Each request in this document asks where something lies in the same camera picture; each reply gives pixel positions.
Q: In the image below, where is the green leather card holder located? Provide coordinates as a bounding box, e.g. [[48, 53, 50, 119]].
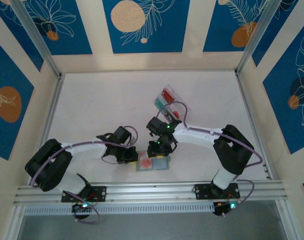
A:
[[136, 150, 173, 173]]

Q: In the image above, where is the pink card with red circle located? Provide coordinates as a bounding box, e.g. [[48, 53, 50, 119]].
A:
[[138, 152, 154, 170]]

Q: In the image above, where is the clear acrylic card box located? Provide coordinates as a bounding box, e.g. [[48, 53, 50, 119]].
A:
[[153, 84, 193, 124]]

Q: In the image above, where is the white card with red circle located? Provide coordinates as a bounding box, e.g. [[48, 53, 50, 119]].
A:
[[170, 106, 184, 120]]

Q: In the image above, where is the teal credit card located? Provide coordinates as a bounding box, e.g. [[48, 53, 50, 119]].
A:
[[154, 97, 169, 111]]

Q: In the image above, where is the red credit card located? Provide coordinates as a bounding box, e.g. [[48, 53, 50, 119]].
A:
[[160, 87, 174, 102]]

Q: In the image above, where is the black controller board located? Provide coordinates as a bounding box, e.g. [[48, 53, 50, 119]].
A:
[[71, 201, 93, 221], [213, 200, 237, 217]]

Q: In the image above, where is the aluminium frame rail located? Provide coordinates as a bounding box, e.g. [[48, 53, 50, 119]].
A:
[[13, 180, 285, 207]]

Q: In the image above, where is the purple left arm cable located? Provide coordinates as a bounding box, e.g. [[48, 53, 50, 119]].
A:
[[31, 125, 139, 224]]

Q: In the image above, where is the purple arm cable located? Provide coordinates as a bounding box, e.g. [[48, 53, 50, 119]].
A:
[[31, 125, 139, 224], [155, 101, 264, 218]]

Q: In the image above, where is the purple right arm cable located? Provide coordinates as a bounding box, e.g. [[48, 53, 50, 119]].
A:
[[155, 101, 264, 218]]

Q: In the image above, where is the white slotted cable duct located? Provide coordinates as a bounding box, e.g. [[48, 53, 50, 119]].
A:
[[24, 201, 215, 216]]

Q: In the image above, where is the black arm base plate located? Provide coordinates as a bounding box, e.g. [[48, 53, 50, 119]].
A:
[[193, 182, 240, 201], [61, 185, 108, 203]]

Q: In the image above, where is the aluminium table edge rail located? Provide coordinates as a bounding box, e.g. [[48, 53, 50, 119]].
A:
[[28, 73, 65, 186], [235, 72, 274, 181]]

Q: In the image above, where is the blue floral wall panel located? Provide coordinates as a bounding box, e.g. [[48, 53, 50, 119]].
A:
[[0, 4, 44, 73], [251, 0, 304, 68], [203, 0, 270, 53], [0, 34, 35, 161], [103, 0, 190, 54], [263, 14, 304, 155], [24, 0, 93, 56]]

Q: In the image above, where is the aluminium frame post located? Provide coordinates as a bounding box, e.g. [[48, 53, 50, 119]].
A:
[[10, 0, 63, 79], [234, 0, 285, 76]]

